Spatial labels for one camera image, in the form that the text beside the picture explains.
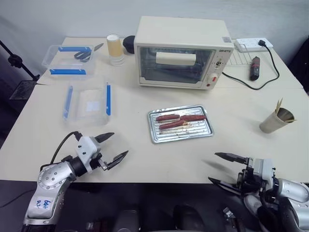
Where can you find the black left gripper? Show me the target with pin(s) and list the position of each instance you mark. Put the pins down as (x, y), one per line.
(97, 162)

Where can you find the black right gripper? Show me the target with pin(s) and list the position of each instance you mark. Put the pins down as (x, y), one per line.
(249, 181)

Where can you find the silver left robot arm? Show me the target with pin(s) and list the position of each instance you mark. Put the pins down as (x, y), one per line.
(48, 183)

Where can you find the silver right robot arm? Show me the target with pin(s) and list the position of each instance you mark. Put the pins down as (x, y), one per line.
(293, 191)

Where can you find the clear box with blue clips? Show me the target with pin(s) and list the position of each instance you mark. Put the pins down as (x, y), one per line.
(62, 66)
(96, 116)

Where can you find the silver metal baking tray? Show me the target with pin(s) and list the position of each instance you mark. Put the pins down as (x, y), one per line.
(193, 135)

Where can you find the red sausage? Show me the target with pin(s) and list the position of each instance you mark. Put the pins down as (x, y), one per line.
(167, 117)
(171, 125)
(194, 117)

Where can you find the metal cup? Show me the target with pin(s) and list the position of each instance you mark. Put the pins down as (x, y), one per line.
(272, 123)

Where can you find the clear plastic cup stack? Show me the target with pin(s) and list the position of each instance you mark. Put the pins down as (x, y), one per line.
(117, 61)

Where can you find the black round object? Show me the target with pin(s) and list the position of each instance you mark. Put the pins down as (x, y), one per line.
(128, 44)

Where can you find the black red electric screwdriver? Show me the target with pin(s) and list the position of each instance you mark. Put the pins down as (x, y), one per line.
(255, 68)

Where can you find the black tripod stand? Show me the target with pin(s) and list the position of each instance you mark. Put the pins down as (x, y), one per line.
(17, 62)

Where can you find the white power strip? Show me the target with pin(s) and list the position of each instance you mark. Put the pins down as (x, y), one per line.
(248, 43)

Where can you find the cream toaster oven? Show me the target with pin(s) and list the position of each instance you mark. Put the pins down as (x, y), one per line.
(181, 31)

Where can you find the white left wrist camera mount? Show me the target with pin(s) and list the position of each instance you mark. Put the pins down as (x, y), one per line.
(84, 147)

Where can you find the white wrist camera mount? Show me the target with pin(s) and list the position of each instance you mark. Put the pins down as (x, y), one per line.
(84, 147)
(264, 169)

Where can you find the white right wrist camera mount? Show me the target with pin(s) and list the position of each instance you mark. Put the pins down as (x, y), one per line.
(264, 169)

